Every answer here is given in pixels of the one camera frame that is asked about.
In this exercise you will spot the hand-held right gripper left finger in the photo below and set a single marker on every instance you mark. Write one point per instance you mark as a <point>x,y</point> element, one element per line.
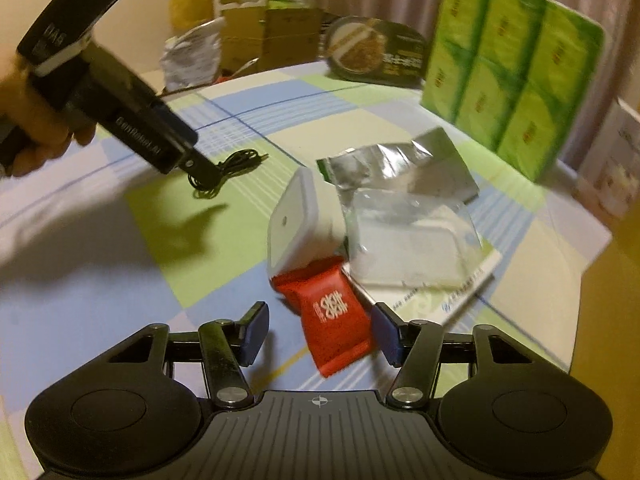
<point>252,332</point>

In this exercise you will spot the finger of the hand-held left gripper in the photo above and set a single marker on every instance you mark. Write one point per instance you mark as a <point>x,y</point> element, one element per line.
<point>207,172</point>

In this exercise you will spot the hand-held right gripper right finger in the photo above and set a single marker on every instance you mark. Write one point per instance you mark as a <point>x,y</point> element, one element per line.
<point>387,332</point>

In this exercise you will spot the red snack packet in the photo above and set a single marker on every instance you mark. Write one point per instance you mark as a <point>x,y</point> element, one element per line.
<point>325,310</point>

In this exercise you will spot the silver foil pouch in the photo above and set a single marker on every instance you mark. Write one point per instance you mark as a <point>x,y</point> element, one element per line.
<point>400,160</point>

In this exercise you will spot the large brown cardboard box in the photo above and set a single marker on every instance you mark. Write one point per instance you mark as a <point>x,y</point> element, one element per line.
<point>615,310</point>

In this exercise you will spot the desktop with checked tablecloth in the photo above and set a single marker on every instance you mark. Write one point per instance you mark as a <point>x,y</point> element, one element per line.
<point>150,260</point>

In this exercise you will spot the person's left hand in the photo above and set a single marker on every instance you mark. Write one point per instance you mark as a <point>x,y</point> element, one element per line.
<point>60,142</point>

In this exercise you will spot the crumpled silver foil bag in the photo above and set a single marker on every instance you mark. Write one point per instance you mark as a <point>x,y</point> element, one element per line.
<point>192,55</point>

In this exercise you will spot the clear plastic bag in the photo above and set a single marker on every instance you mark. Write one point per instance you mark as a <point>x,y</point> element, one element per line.
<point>410,240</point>

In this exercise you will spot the white grey charger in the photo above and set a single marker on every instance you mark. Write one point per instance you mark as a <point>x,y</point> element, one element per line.
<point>305,225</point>

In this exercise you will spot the small brown cardboard carton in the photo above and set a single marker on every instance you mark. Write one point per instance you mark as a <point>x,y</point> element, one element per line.
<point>292,35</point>

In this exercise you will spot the black instant food bowl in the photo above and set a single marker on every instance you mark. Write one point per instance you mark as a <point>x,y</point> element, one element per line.
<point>370,50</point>

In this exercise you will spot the green tissue multipack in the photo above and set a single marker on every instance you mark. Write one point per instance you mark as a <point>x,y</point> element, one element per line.
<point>505,85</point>

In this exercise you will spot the white humidifier box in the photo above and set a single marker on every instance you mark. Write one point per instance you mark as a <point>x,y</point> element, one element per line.
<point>615,170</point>

